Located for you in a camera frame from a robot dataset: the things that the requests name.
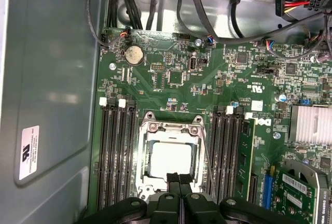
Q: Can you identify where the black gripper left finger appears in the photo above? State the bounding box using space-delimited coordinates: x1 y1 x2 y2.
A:
77 173 182 224

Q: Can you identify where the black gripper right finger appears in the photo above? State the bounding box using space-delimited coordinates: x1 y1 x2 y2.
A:
179 173 316 224

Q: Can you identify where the metal locking lever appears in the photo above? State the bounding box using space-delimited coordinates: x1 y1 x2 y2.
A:
199 127 217 198

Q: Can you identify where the silver CPU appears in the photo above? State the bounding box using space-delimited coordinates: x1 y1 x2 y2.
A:
149 140 196 179

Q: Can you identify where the metal socket cover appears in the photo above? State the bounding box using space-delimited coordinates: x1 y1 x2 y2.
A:
136 121 207 192

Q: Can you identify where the CPU socket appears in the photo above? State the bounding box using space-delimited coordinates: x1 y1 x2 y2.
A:
134 111 208 204

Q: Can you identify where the black RAM slot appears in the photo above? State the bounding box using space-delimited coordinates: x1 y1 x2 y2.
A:
116 99 129 204
107 102 119 209
219 105 234 199
210 104 222 197
229 107 241 201
97 97 110 209
127 101 139 201

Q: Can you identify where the black expansion slot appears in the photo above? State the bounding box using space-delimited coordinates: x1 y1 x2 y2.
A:
248 174 259 204

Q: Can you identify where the blue expansion slot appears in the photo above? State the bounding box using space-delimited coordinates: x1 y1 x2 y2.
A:
264 166 276 204

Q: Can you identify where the green RAM stick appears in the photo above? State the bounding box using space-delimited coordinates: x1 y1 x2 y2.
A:
238 116 257 204

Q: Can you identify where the black graphics card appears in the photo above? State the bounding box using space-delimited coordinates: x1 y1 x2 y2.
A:
261 156 332 224

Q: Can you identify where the green motherboard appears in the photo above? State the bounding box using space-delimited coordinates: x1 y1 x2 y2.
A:
88 26 332 224

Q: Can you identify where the silver chipset heatsink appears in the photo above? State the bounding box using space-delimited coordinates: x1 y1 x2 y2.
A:
289 104 332 144

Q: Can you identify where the white UL sticker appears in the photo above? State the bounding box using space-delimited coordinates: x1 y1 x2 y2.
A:
19 125 40 180

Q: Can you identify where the silver coin cell battery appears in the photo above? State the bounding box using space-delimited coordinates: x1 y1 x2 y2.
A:
124 45 144 66

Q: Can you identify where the black PC case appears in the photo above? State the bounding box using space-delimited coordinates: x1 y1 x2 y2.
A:
0 0 332 224

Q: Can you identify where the black power connector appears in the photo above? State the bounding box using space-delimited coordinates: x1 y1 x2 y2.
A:
274 0 332 24

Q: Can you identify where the black cable bundle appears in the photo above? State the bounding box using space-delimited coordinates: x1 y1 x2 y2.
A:
105 0 144 31

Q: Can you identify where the thin black cable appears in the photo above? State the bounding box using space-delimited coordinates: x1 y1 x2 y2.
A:
87 0 115 48

